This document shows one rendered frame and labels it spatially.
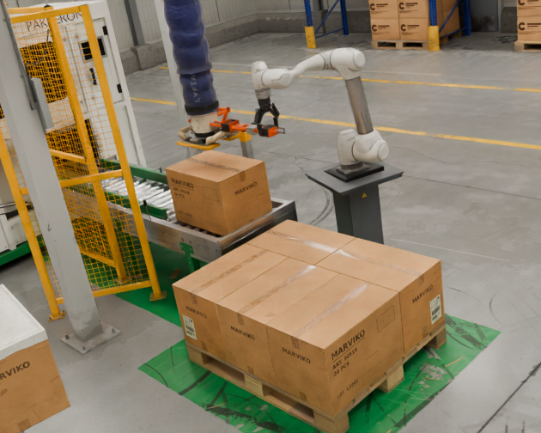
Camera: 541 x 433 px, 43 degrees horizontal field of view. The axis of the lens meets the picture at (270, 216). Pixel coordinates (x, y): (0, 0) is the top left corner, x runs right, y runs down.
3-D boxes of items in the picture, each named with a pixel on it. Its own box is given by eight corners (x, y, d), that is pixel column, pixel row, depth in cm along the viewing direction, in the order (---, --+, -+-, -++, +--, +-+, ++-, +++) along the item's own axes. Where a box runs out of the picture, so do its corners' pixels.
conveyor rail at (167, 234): (51, 205, 605) (45, 186, 598) (57, 204, 608) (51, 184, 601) (221, 268, 445) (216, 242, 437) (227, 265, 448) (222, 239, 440)
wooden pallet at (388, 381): (189, 360, 428) (185, 340, 422) (298, 288, 488) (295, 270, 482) (337, 439, 344) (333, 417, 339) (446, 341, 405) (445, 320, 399)
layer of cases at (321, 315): (185, 340, 422) (171, 284, 406) (295, 271, 482) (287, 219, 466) (333, 417, 339) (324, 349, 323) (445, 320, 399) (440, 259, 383)
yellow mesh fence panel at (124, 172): (47, 321, 501) (-51, 28, 417) (50, 314, 510) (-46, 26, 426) (166, 298, 505) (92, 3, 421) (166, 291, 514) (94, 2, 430)
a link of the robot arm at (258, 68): (249, 89, 407) (263, 91, 397) (245, 63, 401) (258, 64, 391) (263, 84, 413) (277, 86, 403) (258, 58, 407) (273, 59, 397)
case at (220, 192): (176, 220, 493) (164, 167, 477) (219, 199, 516) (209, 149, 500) (229, 238, 450) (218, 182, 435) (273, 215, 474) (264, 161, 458)
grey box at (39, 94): (32, 126, 425) (18, 78, 413) (39, 124, 428) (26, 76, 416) (47, 129, 411) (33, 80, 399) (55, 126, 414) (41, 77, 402)
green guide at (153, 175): (102, 167, 633) (100, 158, 629) (112, 163, 639) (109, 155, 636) (213, 197, 522) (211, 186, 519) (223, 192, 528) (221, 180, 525)
